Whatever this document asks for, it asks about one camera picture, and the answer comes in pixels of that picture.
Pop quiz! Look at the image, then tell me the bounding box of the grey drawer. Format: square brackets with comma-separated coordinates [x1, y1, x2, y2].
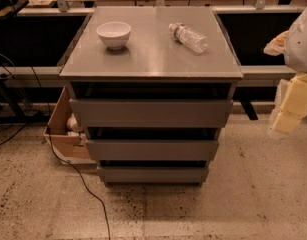
[97, 167, 209, 184]
[86, 140, 219, 161]
[69, 99, 233, 128]

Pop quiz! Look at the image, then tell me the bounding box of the cardboard box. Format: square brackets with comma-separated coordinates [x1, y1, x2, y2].
[43, 87, 94, 164]

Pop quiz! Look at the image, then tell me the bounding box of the black floor cable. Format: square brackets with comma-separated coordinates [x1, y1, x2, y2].
[46, 126, 112, 240]

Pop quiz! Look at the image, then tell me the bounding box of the grey drawer cabinet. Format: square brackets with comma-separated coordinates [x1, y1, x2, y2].
[59, 5, 244, 188]

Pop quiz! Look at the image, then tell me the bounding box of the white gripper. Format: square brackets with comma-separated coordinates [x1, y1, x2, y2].
[263, 31, 307, 134]

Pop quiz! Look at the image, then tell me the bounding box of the white ceramic bowl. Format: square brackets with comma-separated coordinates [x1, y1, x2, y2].
[96, 22, 131, 50]

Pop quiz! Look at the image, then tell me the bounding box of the grey top drawer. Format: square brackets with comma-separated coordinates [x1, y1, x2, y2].
[69, 99, 233, 128]

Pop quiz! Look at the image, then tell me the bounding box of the grey middle drawer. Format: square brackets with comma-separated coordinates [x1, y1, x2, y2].
[86, 140, 219, 161]

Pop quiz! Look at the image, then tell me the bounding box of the grey bottom drawer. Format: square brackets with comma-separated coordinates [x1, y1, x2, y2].
[97, 167, 209, 184]

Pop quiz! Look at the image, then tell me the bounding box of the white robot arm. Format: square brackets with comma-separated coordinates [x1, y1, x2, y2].
[264, 7, 307, 138]

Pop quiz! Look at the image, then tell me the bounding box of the white cup in box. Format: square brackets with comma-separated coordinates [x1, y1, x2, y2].
[66, 115, 83, 133]

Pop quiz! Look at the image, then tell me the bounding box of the clear plastic water bottle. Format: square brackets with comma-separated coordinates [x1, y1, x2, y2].
[169, 23, 208, 54]

